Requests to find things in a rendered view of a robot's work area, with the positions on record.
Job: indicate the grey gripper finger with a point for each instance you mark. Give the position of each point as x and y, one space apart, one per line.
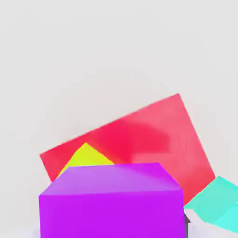
186 225

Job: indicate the small purple cube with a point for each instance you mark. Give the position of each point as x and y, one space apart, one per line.
111 208

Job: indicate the small turquoise cube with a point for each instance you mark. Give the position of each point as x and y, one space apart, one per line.
217 200

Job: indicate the small yellow cube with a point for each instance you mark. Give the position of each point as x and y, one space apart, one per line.
86 156

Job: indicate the large red box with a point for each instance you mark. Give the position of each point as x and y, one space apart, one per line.
148 141

